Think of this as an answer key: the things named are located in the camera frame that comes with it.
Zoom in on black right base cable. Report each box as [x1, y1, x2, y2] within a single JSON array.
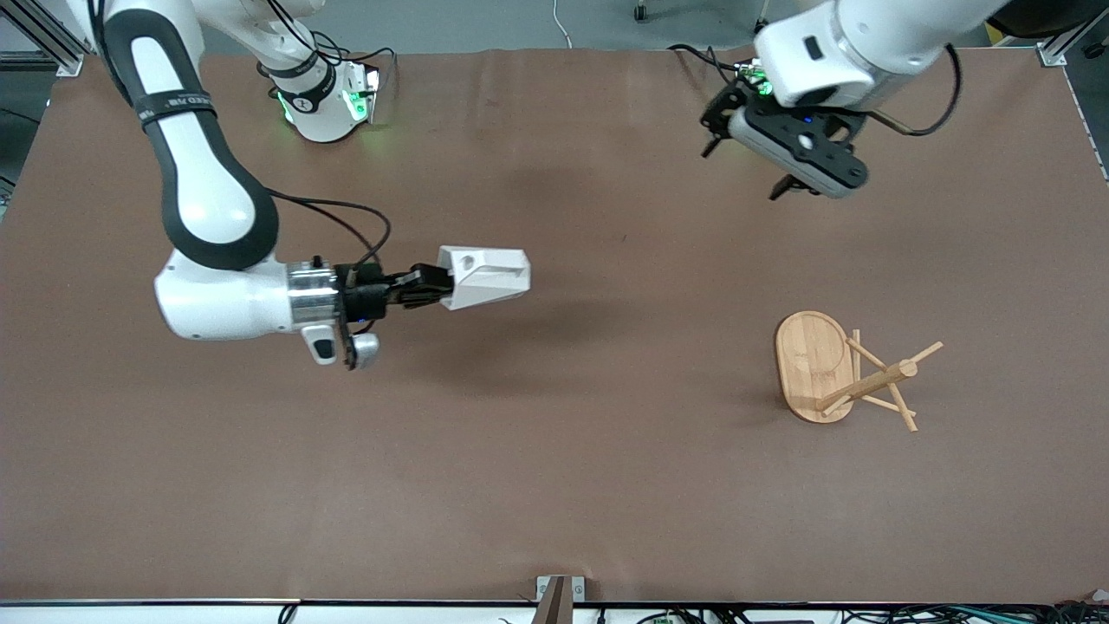
[[260, 0, 397, 88]]

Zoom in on white faceted cup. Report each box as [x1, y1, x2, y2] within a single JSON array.
[[436, 245, 531, 311]]

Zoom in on brown paper table cover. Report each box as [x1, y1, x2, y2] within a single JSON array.
[[0, 48, 1109, 605]]

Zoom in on black left base cable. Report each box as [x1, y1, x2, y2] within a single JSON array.
[[667, 43, 739, 88]]

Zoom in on tangled cable bundle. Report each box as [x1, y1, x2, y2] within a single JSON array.
[[632, 602, 1109, 624]]

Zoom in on aluminium frame profile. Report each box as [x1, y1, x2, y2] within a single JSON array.
[[1035, 30, 1088, 68], [0, 0, 88, 77]]

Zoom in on black base cable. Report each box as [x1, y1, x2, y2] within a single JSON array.
[[260, 0, 397, 88], [667, 43, 739, 88]]

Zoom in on wooden cup rack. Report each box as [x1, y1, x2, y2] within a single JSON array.
[[774, 310, 944, 432]]

